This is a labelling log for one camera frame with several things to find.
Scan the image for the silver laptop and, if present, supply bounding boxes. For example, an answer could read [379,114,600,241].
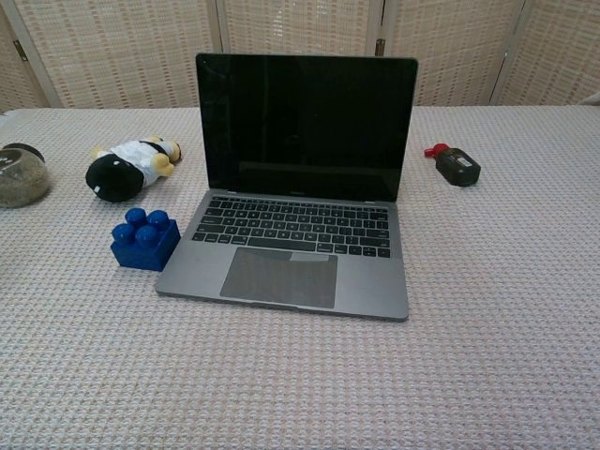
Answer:
[155,52,419,323]

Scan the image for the blue toy building block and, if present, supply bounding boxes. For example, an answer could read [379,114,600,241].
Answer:
[110,207,183,273]

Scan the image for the black bottle with red cap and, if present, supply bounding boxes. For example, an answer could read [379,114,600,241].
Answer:
[423,142,482,188]

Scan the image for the black white plush toy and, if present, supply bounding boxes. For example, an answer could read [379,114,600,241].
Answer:
[84,134,184,204]

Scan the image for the beige woven tablecloth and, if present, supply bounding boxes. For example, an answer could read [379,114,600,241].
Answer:
[0,100,600,450]

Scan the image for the woven folding screen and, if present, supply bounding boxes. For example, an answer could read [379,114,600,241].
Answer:
[0,0,600,113]

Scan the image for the round glass jar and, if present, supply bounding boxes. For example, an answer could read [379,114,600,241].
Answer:
[0,142,50,209]

